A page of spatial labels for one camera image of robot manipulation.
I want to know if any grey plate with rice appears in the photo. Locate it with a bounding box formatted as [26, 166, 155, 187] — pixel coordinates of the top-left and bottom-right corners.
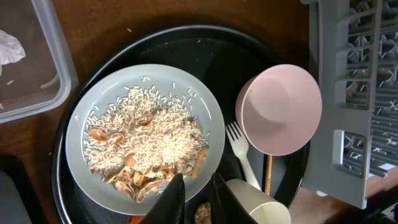
[65, 64, 225, 215]

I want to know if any white plastic fork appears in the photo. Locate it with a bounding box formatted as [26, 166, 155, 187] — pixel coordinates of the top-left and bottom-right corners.
[225, 121, 261, 190]

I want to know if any orange carrot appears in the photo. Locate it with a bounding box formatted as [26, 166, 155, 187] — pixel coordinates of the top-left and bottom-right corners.
[126, 215, 144, 224]

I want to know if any wooden chopstick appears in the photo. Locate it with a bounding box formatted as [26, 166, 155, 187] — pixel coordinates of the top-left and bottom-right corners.
[264, 155, 272, 195]

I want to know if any grey dishwasher rack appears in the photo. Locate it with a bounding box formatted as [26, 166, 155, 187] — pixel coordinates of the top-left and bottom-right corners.
[302, 0, 397, 209]

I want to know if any black rectangular tray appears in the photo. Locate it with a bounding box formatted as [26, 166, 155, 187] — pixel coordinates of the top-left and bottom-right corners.
[1, 154, 48, 224]

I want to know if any pink bowl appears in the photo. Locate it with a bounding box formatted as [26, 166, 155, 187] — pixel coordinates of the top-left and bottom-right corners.
[235, 64, 322, 156]

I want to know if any white paper cup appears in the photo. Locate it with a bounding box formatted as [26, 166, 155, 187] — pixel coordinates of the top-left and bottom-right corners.
[226, 179, 291, 224]

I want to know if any crumpled white tissue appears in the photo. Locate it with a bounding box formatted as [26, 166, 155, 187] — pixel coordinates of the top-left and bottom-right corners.
[0, 30, 25, 71]

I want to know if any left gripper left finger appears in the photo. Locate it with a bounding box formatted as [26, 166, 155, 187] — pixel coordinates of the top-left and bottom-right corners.
[139, 174, 185, 224]

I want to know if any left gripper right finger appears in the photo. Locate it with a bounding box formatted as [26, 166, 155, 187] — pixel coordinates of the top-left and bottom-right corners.
[210, 174, 257, 224]

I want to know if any clear plastic bin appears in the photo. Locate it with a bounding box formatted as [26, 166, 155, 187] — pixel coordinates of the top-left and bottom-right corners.
[1, 0, 78, 123]

